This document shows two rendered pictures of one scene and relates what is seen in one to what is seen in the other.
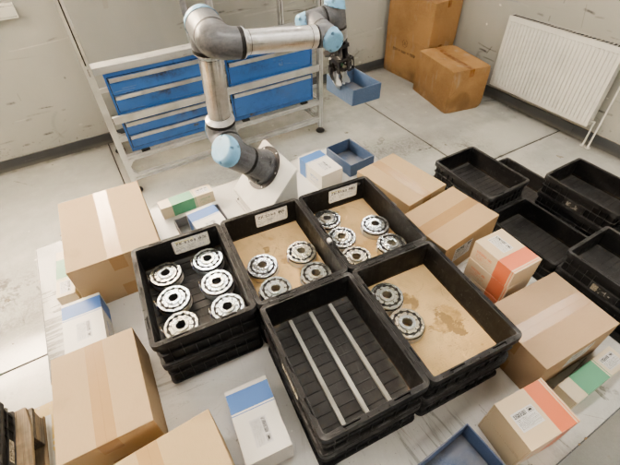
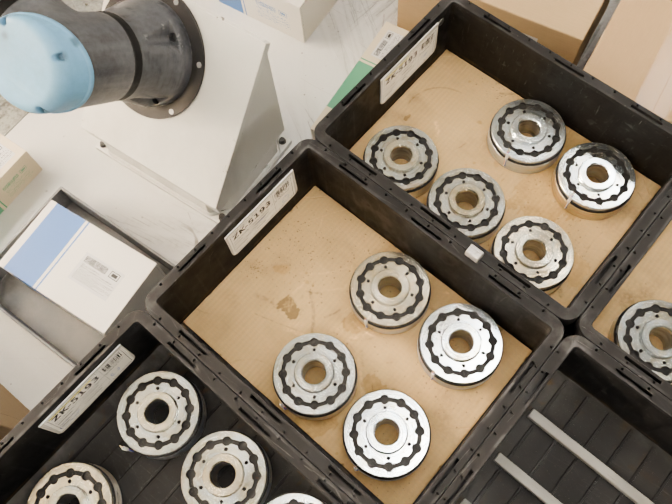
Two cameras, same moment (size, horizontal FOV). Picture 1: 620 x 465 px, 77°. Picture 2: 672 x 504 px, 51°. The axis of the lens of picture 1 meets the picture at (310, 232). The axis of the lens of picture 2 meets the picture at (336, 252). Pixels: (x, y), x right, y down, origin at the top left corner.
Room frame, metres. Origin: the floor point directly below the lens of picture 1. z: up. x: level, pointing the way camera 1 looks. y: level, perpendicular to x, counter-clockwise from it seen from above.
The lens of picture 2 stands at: (0.67, 0.17, 1.70)
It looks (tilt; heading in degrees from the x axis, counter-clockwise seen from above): 68 degrees down; 343
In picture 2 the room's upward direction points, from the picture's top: 8 degrees counter-clockwise
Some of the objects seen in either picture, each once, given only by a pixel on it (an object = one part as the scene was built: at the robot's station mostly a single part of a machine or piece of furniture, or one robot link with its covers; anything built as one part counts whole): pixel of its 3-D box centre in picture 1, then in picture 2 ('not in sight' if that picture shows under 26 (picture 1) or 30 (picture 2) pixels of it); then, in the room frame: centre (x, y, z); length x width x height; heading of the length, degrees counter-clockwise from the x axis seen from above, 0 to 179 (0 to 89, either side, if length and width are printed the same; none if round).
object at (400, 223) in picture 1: (357, 229); (496, 164); (1.02, -0.17, 0.87); 0.40 x 0.30 x 0.11; 24
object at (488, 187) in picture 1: (470, 202); not in sight; (1.73, -0.94, 0.37); 0.40 x 0.30 x 0.45; 29
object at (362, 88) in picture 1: (352, 86); not in sight; (1.68, -0.21, 1.10); 0.20 x 0.15 x 0.07; 31
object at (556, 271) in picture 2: (356, 257); (533, 252); (0.89, -0.15, 0.86); 0.10 x 0.10 x 0.01
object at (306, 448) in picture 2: (280, 246); (349, 317); (0.90, 0.10, 0.92); 0.40 x 0.30 x 0.02; 24
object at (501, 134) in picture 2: (375, 224); (528, 130); (1.05, -0.24, 0.86); 0.10 x 0.10 x 0.01
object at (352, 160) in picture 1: (350, 157); not in sight; (1.68, -0.21, 0.74); 0.20 x 0.15 x 0.07; 33
